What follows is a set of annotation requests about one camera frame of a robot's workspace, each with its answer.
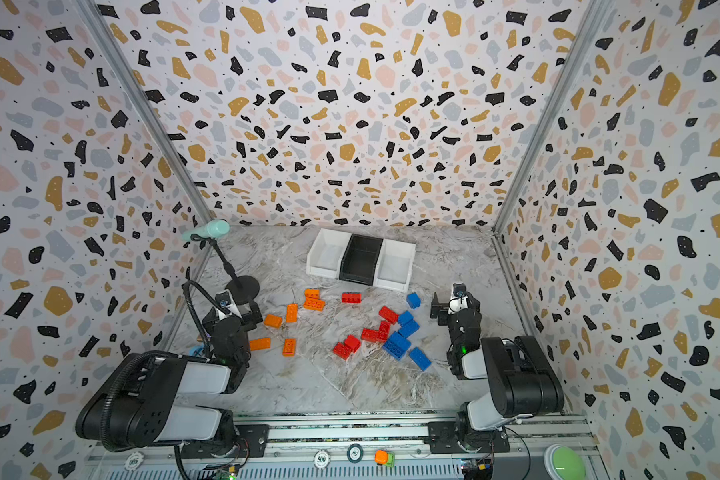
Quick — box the black middle bin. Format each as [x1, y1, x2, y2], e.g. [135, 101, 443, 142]
[339, 234, 383, 286]

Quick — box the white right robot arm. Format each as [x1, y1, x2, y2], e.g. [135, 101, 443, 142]
[430, 284, 565, 440]

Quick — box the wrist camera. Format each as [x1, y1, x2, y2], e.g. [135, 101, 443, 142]
[448, 283, 469, 314]
[214, 290, 241, 320]

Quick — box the aluminium rail base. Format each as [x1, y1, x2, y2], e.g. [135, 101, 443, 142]
[80, 410, 609, 479]

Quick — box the white right bin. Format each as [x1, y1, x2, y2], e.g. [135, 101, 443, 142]
[373, 239, 416, 293]

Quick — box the red lego brick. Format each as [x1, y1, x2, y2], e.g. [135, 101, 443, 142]
[377, 320, 391, 343]
[333, 342, 353, 360]
[341, 292, 362, 304]
[344, 335, 362, 352]
[379, 306, 399, 324]
[361, 328, 380, 343]

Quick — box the orange small cube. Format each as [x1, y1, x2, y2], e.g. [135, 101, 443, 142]
[374, 450, 395, 468]

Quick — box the white left bin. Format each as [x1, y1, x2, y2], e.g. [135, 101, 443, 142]
[306, 229, 352, 279]

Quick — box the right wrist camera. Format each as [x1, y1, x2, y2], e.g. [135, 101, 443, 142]
[448, 283, 469, 314]

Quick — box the white bin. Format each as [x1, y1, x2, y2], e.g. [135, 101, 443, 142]
[373, 239, 416, 293]
[306, 229, 352, 279]

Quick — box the orange lego brick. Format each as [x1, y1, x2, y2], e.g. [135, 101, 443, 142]
[303, 298, 325, 312]
[282, 338, 297, 357]
[286, 303, 299, 323]
[304, 288, 320, 299]
[263, 314, 283, 329]
[249, 337, 272, 351]

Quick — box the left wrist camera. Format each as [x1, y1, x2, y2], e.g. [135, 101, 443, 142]
[214, 290, 241, 320]

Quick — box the blue lego brick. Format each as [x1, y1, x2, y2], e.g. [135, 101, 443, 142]
[382, 332, 411, 360]
[397, 311, 413, 326]
[398, 320, 420, 338]
[408, 347, 432, 371]
[406, 292, 421, 309]

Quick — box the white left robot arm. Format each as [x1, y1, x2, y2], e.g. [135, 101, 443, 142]
[75, 307, 263, 458]

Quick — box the green round button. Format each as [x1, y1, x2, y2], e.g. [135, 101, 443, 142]
[543, 444, 586, 480]

